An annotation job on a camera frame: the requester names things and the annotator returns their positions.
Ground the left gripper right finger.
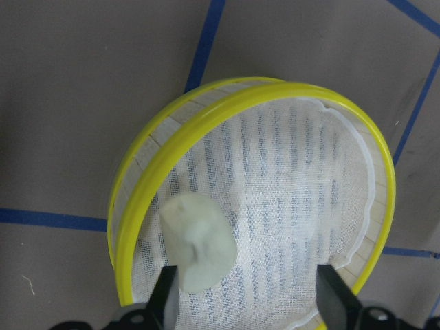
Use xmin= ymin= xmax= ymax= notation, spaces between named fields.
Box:
xmin=316 ymin=265 xmax=362 ymax=329

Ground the middle yellow bamboo steamer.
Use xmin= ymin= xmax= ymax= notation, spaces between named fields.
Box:
xmin=107 ymin=77 xmax=396 ymax=329

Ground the white steamed bun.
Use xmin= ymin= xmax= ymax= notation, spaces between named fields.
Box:
xmin=159 ymin=193 xmax=237 ymax=293

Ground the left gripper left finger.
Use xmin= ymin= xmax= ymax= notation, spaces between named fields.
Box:
xmin=146 ymin=266 xmax=179 ymax=329

